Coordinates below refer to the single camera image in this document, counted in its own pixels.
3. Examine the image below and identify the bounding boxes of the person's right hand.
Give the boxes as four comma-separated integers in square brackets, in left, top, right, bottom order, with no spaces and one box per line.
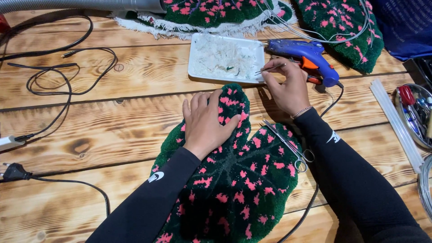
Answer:
[261,57,313,117]

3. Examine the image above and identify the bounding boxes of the person's left hand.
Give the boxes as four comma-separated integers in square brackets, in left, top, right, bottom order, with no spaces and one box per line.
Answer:
[182,89,242,161]

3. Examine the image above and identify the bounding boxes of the metal tweezers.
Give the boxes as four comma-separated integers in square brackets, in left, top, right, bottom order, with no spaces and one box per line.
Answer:
[254,63,287,76]

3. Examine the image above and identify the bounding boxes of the green pink-spotted leaf rug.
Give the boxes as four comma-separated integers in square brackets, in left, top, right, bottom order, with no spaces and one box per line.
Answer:
[150,83,302,243]
[292,0,385,74]

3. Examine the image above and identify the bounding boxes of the blue hot glue gun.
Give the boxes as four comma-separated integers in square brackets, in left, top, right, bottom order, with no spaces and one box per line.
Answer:
[259,38,340,88]

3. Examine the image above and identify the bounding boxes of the metal scissors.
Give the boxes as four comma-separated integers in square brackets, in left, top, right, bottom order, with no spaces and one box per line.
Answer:
[262,118,315,173]

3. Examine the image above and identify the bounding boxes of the white foam tray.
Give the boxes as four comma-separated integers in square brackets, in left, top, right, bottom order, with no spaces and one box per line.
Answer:
[188,32,268,84]

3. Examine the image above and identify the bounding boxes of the pile of white yarn scraps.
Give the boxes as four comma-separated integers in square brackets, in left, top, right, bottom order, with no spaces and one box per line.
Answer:
[197,37,259,80]

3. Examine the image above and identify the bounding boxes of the leaf rug with white fringe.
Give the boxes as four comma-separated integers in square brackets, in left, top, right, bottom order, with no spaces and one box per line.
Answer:
[114,0,298,41]

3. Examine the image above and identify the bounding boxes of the bundle of clear glue sticks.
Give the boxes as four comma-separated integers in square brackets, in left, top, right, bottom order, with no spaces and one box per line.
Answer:
[369,79,424,173]

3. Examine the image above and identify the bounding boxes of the metal bowl of tools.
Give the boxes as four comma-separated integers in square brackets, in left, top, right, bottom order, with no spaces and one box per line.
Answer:
[391,83,432,149]

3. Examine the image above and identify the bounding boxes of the blue cloth bag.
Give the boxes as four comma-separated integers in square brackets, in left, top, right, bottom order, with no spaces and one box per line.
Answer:
[369,0,432,61]

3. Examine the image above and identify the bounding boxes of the black box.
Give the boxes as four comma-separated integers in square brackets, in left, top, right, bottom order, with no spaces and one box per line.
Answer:
[403,57,432,92]

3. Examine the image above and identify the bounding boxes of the white power adapter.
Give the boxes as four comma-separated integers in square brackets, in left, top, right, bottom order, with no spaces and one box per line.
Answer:
[0,135,26,152]

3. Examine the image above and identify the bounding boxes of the red object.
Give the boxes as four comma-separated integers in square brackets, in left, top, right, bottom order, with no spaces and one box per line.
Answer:
[0,13,11,34]

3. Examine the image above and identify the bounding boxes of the beaded bracelet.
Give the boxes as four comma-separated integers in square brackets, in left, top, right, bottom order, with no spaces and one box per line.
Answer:
[290,106,314,119]

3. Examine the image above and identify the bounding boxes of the bundle of grey wires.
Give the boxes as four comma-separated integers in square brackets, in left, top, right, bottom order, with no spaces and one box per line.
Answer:
[256,0,373,45]

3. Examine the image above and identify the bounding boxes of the thin black jack cable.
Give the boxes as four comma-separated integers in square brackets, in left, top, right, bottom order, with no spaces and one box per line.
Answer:
[26,47,118,96]

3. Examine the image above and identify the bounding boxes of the red-handled tool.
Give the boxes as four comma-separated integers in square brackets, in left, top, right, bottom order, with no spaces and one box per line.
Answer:
[397,85,416,107]

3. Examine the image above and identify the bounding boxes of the black glue gun cable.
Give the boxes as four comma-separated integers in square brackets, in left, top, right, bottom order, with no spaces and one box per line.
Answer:
[277,82,344,243]

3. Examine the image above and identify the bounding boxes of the black adapter cable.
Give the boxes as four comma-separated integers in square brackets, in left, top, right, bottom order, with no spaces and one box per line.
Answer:
[7,62,81,142]

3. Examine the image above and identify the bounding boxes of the thick black cable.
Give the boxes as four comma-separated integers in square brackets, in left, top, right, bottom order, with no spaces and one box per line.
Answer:
[0,9,112,62]

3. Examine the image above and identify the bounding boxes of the coil of grey wire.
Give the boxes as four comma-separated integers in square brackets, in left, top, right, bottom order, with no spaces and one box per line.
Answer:
[417,155,432,221]

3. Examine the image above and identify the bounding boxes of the grey corrugated hose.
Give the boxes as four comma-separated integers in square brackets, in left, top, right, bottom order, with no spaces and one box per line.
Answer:
[0,0,168,15]

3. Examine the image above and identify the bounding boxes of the black power plug with cord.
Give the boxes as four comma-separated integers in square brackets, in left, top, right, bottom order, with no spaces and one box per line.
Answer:
[1,162,111,217]

